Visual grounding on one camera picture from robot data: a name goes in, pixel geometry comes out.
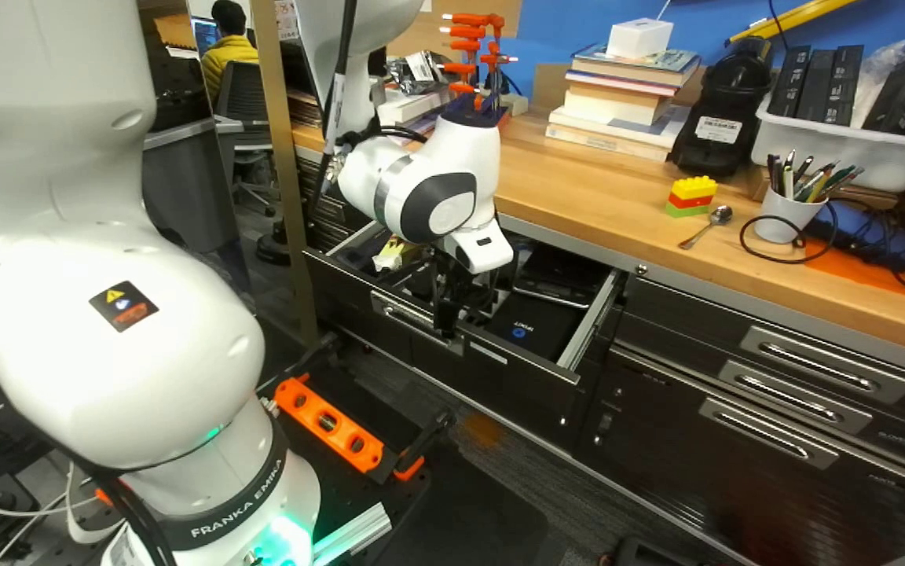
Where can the black clamp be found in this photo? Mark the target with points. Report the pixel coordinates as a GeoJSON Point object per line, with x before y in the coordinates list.
{"type": "Point", "coordinates": [425, 440]}

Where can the metal spoon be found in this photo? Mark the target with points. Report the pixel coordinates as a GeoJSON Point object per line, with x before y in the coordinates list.
{"type": "Point", "coordinates": [722, 214]}

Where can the blue power drill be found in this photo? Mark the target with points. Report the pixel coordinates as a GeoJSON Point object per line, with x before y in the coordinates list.
{"type": "Point", "coordinates": [871, 237]}

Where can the dark office chair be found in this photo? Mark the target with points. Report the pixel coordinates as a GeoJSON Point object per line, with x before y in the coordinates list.
{"type": "Point", "coordinates": [242, 96]}

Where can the silver foil bag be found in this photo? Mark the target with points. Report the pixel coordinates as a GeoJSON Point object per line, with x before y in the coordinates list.
{"type": "Point", "coordinates": [416, 68]}

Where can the black steel tool drawer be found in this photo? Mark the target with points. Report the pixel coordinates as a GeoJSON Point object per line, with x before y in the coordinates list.
{"type": "Point", "coordinates": [495, 377]}

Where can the small blue computer screen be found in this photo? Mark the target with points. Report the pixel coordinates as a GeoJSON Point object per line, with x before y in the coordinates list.
{"type": "Point", "coordinates": [205, 32]}

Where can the yellow red green toy brick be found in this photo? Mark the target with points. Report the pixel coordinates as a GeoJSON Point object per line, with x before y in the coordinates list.
{"type": "Point", "coordinates": [693, 191]}

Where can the orange spirit level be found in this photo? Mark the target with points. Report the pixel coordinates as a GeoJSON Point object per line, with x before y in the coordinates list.
{"type": "Point", "coordinates": [332, 423]}

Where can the person in yellow shirt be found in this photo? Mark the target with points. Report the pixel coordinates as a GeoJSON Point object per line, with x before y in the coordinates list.
{"type": "Point", "coordinates": [231, 52]}

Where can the blue foam board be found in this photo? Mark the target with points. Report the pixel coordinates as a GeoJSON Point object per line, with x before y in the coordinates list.
{"type": "Point", "coordinates": [700, 25]}

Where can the clear plastic bar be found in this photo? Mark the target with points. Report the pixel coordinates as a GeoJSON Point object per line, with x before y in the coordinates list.
{"type": "Point", "coordinates": [353, 534]}

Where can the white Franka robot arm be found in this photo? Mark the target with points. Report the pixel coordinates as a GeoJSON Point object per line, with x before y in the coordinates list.
{"type": "Point", "coordinates": [86, 316]}

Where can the blue hex key stand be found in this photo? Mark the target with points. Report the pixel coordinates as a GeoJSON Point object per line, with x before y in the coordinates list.
{"type": "Point", "coordinates": [504, 101]}

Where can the black box blue logo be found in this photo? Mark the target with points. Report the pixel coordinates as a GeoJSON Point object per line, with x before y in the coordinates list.
{"type": "Point", "coordinates": [548, 331]}

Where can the yellow spirit level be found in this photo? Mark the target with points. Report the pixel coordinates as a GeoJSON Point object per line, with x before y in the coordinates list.
{"type": "Point", "coordinates": [787, 21]}

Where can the white plastic bin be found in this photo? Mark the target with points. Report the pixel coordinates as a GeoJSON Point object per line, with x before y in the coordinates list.
{"type": "Point", "coordinates": [851, 158]}

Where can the small white box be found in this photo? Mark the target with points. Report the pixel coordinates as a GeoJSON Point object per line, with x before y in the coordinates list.
{"type": "Point", "coordinates": [642, 38]}

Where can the dark grey partition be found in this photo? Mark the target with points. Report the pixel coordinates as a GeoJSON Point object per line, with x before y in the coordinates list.
{"type": "Point", "coordinates": [187, 176]}

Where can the brown wooden post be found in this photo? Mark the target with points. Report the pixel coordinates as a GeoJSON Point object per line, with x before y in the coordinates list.
{"type": "Point", "coordinates": [285, 190]}

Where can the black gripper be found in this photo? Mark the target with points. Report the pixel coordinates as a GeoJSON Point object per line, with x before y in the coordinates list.
{"type": "Point", "coordinates": [474, 287]}

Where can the dark cover book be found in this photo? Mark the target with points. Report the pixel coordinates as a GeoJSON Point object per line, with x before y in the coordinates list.
{"type": "Point", "coordinates": [629, 63]}

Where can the gold camera box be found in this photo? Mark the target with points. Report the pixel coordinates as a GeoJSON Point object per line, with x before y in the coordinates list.
{"type": "Point", "coordinates": [394, 256]}

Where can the black device on bench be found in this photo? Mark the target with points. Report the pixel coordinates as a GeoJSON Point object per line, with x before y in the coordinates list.
{"type": "Point", "coordinates": [722, 96]}

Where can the assorted pens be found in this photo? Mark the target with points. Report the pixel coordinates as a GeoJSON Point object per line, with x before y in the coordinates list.
{"type": "Point", "coordinates": [815, 181]}

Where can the orange paper sheet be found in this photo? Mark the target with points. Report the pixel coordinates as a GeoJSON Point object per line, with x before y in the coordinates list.
{"type": "Point", "coordinates": [851, 277]}

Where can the white pen cup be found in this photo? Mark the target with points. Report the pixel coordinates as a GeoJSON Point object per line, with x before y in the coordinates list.
{"type": "Point", "coordinates": [787, 220]}

